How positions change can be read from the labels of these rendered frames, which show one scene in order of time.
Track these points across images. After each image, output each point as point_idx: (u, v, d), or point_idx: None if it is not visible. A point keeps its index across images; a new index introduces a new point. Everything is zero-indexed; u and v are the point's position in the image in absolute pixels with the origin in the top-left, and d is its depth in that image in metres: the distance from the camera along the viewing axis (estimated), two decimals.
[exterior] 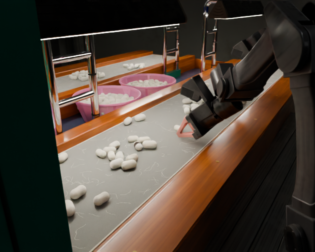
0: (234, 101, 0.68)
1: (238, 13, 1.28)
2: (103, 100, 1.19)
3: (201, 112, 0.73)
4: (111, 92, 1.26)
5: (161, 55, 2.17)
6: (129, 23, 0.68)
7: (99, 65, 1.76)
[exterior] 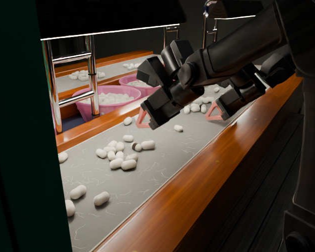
0: (194, 87, 0.60)
1: (238, 13, 1.28)
2: (103, 100, 1.19)
3: (158, 99, 0.64)
4: (111, 92, 1.26)
5: None
6: (129, 23, 0.68)
7: (99, 65, 1.76)
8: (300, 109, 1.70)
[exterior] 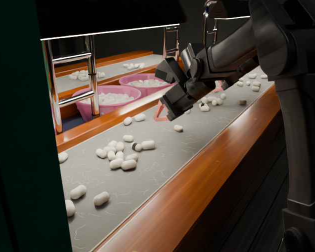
0: (206, 81, 0.69)
1: (238, 13, 1.28)
2: (103, 100, 1.19)
3: (175, 93, 0.73)
4: (111, 92, 1.26)
5: (161, 55, 2.17)
6: (129, 23, 0.68)
7: (99, 65, 1.76)
8: None
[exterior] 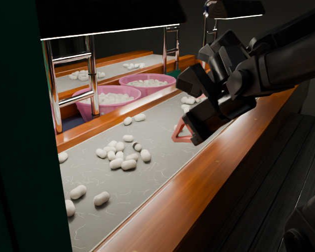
0: (246, 98, 0.52)
1: (238, 13, 1.28)
2: (103, 100, 1.19)
3: (202, 111, 0.56)
4: (111, 92, 1.26)
5: (161, 55, 2.17)
6: (129, 23, 0.68)
7: (99, 65, 1.76)
8: (300, 109, 1.70)
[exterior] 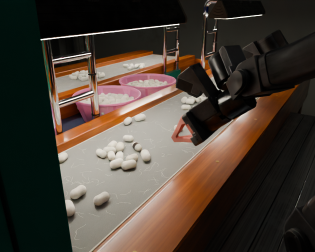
0: (246, 98, 0.52)
1: (238, 13, 1.28)
2: (103, 100, 1.19)
3: (202, 111, 0.56)
4: (111, 92, 1.26)
5: (161, 55, 2.17)
6: (129, 23, 0.68)
7: (99, 65, 1.76)
8: (300, 109, 1.70)
